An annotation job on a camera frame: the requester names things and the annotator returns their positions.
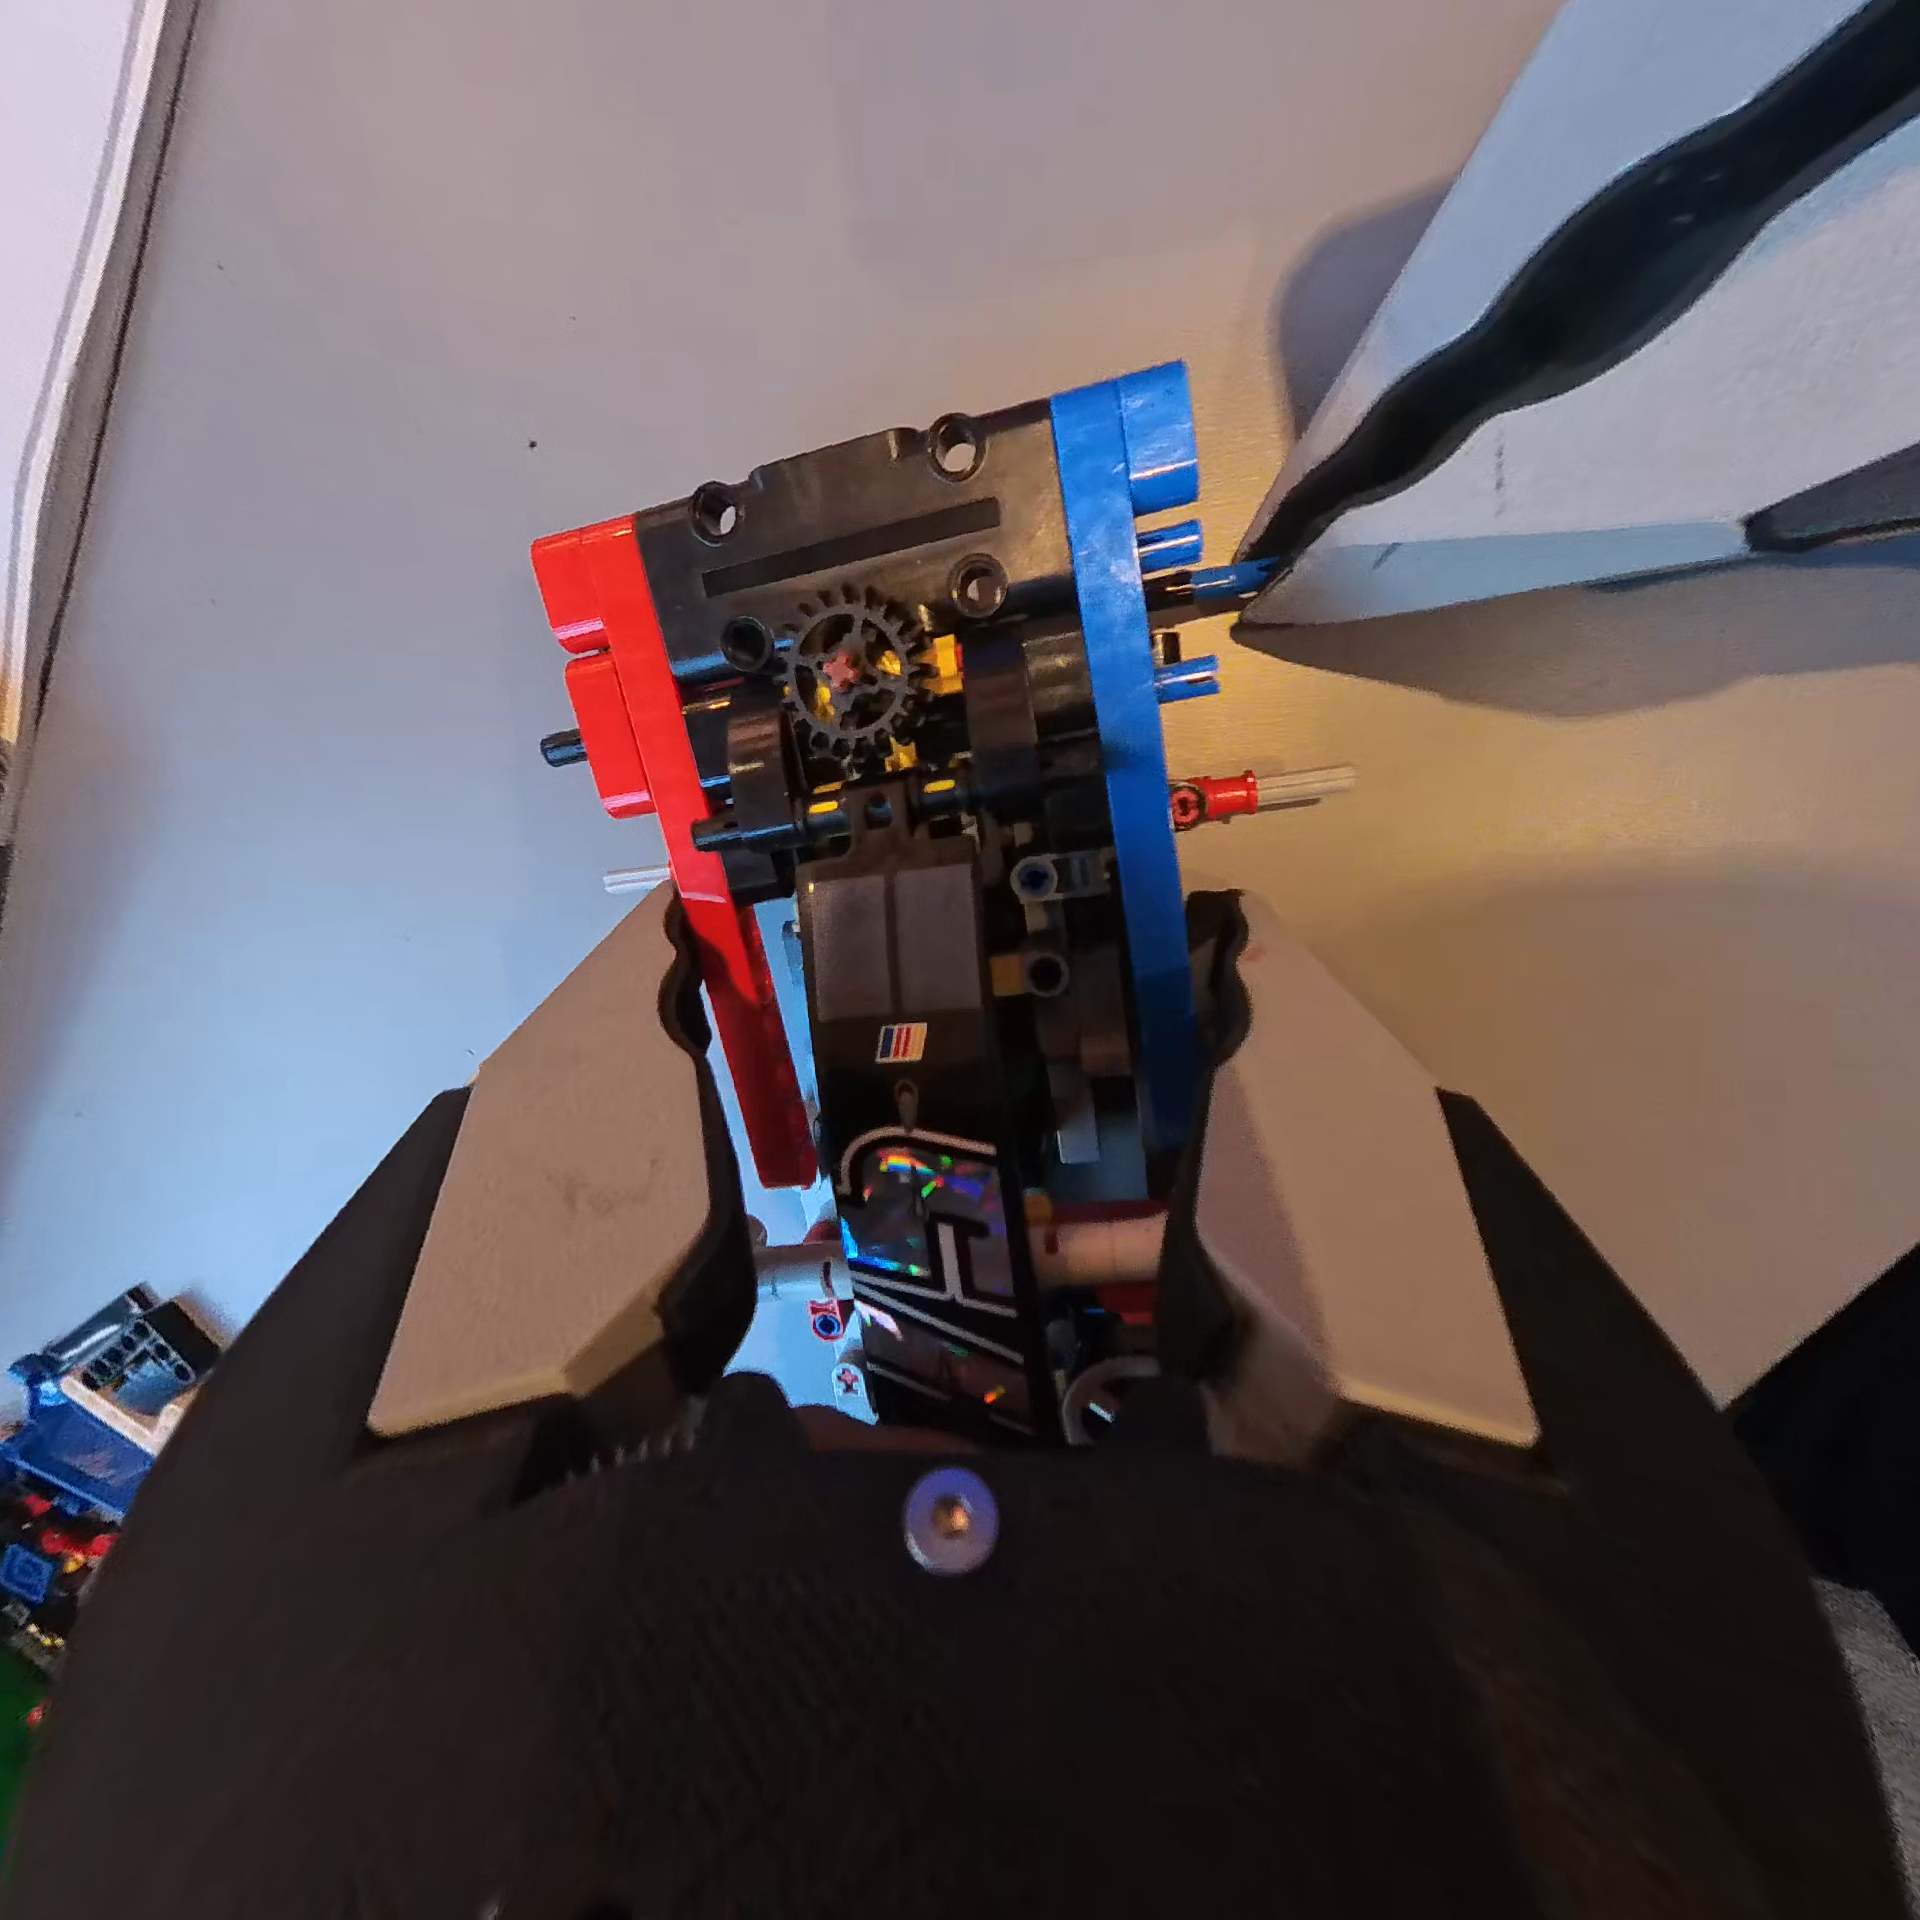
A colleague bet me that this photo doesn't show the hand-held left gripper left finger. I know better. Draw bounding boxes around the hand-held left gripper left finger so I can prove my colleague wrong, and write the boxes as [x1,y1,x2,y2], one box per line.
[368,881,759,1440]

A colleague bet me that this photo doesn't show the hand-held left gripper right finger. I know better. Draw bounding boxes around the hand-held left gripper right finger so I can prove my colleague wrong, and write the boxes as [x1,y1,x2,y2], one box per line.
[1153,887,1546,1448]

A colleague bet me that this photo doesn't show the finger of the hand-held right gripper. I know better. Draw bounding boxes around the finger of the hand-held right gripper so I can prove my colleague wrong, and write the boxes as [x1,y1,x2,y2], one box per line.
[1231,67,1920,628]
[1237,0,1920,559]

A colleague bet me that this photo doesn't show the brick car chassis model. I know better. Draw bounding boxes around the brick car chassis model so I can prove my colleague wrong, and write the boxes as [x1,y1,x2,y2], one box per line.
[529,358,1361,1448]

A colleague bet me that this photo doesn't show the pile of loose bricks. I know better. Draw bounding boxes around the pile of loose bricks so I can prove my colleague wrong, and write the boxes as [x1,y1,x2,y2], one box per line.
[0,1281,231,1653]

